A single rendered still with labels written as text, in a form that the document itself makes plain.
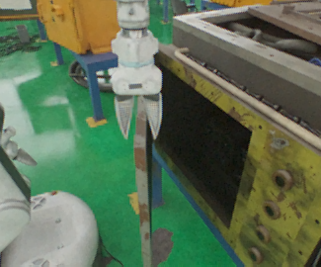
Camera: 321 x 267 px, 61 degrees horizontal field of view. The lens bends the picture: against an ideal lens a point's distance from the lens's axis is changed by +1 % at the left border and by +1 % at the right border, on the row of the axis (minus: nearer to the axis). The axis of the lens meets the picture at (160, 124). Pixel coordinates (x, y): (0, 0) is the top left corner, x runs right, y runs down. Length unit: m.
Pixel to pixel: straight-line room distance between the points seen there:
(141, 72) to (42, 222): 1.32
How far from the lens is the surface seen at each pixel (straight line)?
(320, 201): 0.70
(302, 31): 0.99
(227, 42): 0.88
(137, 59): 0.51
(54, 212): 1.71
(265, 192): 0.82
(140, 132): 0.64
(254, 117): 0.74
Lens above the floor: 1.61
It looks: 35 degrees down
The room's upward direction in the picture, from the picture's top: straight up
